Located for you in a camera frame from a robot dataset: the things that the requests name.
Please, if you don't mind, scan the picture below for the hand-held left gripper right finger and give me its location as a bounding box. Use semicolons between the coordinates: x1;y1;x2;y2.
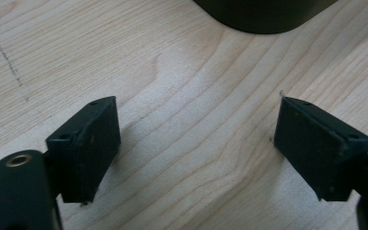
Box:
273;96;368;202

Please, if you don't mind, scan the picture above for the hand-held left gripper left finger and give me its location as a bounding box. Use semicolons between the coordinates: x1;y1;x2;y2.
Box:
45;96;122;204

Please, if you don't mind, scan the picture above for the dark round object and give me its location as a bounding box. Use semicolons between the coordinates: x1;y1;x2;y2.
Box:
193;0;339;35

